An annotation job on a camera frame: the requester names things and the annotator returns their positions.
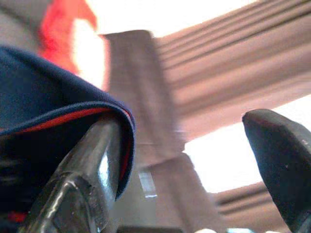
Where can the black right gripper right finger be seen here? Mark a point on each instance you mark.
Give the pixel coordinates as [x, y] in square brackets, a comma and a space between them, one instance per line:
[286, 157]

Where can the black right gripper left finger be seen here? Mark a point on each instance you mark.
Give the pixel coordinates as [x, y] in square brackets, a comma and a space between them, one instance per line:
[85, 174]

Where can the navy shirt red stripes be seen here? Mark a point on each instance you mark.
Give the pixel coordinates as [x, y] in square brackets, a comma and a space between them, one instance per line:
[36, 85]

